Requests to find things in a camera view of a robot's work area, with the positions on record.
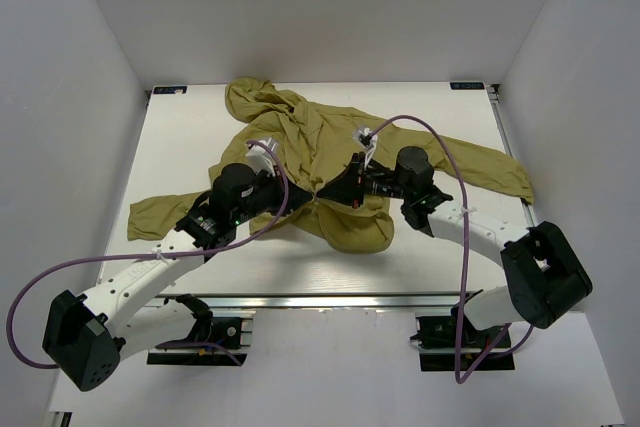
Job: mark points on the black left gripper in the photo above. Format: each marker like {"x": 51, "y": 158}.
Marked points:
{"x": 275, "y": 183}

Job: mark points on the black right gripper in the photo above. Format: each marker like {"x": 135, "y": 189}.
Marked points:
{"x": 343, "y": 188}

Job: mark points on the olive yellow zip jacket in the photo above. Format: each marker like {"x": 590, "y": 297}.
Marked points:
{"x": 316, "y": 142}

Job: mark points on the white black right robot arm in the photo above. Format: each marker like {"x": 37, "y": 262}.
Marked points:
{"x": 544, "y": 277}

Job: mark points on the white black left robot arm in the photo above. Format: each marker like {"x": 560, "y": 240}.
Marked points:
{"x": 89, "y": 334}

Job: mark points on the blue label sticker right corner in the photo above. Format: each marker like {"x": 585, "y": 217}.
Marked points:
{"x": 464, "y": 86}

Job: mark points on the blue label sticker corner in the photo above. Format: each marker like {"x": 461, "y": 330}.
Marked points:
{"x": 464, "y": 86}
{"x": 169, "y": 90}

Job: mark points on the blue label sticker left corner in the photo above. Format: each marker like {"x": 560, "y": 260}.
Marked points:
{"x": 169, "y": 90}

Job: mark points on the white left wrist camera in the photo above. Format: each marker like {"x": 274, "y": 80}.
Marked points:
{"x": 259, "y": 155}

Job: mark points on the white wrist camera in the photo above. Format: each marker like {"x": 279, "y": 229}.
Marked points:
{"x": 365, "y": 137}
{"x": 259, "y": 155}

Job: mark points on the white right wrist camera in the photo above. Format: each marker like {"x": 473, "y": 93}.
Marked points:
{"x": 365, "y": 137}

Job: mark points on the aluminium table front rail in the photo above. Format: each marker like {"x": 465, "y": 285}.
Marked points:
{"x": 323, "y": 302}

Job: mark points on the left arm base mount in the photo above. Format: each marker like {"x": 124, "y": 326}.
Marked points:
{"x": 223, "y": 340}

